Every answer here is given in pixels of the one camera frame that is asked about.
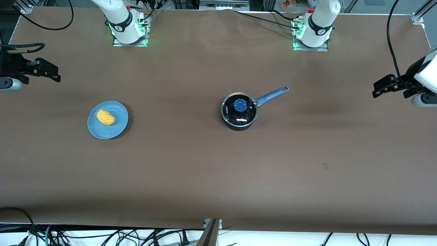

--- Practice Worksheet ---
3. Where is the blue round plate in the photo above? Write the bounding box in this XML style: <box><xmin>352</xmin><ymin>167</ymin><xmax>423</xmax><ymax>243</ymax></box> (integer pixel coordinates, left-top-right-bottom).
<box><xmin>87</xmin><ymin>101</ymin><xmax>129</xmax><ymax>140</ymax></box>

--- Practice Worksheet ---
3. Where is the glass lid with blue knob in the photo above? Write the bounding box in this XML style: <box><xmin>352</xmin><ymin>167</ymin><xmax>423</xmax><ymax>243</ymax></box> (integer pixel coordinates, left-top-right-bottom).
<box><xmin>222</xmin><ymin>93</ymin><xmax>258</xmax><ymax>126</ymax></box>

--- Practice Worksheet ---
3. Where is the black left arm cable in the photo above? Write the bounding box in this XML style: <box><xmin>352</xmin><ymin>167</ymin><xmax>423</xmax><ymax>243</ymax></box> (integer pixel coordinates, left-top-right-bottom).
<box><xmin>386</xmin><ymin>0</ymin><xmax>410</xmax><ymax>83</ymax></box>

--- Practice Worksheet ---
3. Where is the grey metal rail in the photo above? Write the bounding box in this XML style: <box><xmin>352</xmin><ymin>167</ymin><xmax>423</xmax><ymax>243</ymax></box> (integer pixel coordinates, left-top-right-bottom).
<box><xmin>199</xmin><ymin>0</ymin><xmax>250</xmax><ymax>11</ymax></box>

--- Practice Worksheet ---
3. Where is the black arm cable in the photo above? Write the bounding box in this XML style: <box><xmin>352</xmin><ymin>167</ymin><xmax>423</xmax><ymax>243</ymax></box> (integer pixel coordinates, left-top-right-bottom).
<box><xmin>0</xmin><ymin>0</ymin><xmax>74</xmax><ymax>54</ymax></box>
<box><xmin>386</xmin><ymin>0</ymin><xmax>410</xmax><ymax>83</ymax></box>

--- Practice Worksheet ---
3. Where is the dark pot with blue handle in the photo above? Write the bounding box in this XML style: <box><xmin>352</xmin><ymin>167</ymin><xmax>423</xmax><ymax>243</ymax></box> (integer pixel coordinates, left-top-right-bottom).
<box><xmin>221</xmin><ymin>86</ymin><xmax>290</xmax><ymax>131</ymax></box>

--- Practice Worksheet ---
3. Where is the black looping floor cable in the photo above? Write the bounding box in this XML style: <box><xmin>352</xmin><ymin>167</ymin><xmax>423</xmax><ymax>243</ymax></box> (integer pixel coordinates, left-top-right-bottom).
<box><xmin>0</xmin><ymin>207</ymin><xmax>36</xmax><ymax>246</ymax></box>

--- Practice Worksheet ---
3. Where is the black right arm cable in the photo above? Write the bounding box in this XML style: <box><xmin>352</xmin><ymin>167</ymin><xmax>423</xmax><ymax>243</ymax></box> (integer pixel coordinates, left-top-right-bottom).
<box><xmin>0</xmin><ymin>0</ymin><xmax>74</xmax><ymax>54</ymax></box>

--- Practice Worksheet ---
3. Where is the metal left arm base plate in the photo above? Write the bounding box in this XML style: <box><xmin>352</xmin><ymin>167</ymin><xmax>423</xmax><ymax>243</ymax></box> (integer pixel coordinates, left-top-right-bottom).
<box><xmin>293</xmin><ymin>18</ymin><xmax>329</xmax><ymax>52</ymax></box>

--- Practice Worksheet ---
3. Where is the metal table leg bracket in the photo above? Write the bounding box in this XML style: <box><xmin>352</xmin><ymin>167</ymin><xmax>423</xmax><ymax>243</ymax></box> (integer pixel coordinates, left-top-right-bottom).
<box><xmin>196</xmin><ymin>218</ymin><xmax>223</xmax><ymax>246</ymax></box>

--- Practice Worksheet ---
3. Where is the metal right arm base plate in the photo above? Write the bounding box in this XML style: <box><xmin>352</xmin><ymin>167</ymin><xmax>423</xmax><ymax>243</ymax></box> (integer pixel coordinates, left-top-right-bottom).
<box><xmin>112</xmin><ymin>14</ymin><xmax>149</xmax><ymax>47</ymax></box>

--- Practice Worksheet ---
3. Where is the yellow potato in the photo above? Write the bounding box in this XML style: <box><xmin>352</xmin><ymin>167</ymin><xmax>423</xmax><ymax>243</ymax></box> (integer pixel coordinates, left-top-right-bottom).
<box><xmin>96</xmin><ymin>109</ymin><xmax>115</xmax><ymax>126</ymax></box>

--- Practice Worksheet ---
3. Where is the orange toy clutter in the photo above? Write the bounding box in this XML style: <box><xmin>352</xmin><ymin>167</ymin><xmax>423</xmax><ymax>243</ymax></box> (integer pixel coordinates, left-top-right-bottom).
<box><xmin>281</xmin><ymin>0</ymin><xmax>308</xmax><ymax>9</ymax></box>

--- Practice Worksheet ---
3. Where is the black cable across table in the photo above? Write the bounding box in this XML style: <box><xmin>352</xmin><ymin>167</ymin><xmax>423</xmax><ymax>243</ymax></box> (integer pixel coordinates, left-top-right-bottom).
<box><xmin>234</xmin><ymin>10</ymin><xmax>305</xmax><ymax>30</ymax></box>

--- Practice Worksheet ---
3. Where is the brown table cover sheet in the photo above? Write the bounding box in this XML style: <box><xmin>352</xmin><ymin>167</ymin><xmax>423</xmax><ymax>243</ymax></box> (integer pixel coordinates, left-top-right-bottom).
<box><xmin>0</xmin><ymin>6</ymin><xmax>437</xmax><ymax>236</ymax></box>

